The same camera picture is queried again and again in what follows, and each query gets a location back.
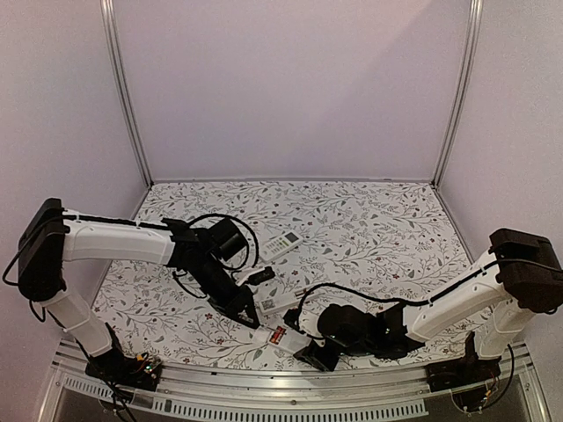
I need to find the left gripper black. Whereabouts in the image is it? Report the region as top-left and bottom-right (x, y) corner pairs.
(194, 255), (260, 331)

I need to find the long white remote control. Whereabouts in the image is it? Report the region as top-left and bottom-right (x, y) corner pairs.
(258, 289), (306, 316)

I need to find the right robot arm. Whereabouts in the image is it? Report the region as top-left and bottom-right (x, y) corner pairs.
(294, 229), (562, 383)

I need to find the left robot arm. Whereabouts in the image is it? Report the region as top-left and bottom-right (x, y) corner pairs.
(4, 198), (260, 382)

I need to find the white remote with buttons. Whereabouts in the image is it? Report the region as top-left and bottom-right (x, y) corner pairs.
(260, 230), (303, 263)

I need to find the floral table mat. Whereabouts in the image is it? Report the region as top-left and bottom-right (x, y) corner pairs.
(93, 181), (470, 355)

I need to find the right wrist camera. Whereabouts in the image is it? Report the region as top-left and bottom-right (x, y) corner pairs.
(283, 309), (300, 331)

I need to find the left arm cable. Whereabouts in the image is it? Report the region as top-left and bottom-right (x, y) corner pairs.
(173, 213), (260, 300)

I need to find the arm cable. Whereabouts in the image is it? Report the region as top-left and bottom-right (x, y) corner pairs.
(295, 283), (441, 329)
(173, 213), (260, 300)

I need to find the aluminium front rail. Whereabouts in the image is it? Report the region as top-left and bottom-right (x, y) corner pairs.
(38, 340), (556, 421)

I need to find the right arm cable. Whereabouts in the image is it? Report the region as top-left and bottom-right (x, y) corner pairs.
(295, 283), (441, 329)

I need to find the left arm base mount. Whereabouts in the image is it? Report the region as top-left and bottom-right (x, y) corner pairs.
(85, 324), (163, 391)

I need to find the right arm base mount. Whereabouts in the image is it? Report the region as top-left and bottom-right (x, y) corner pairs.
(425, 332), (501, 413)

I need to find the left aluminium frame post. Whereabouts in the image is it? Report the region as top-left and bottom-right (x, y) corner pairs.
(99, 0), (154, 189)

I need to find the aluminium frame post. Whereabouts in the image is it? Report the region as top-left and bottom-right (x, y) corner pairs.
(99, 0), (154, 189)
(431, 0), (483, 190)

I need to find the right aluminium frame post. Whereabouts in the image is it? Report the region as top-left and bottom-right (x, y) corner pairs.
(431, 0), (483, 190)

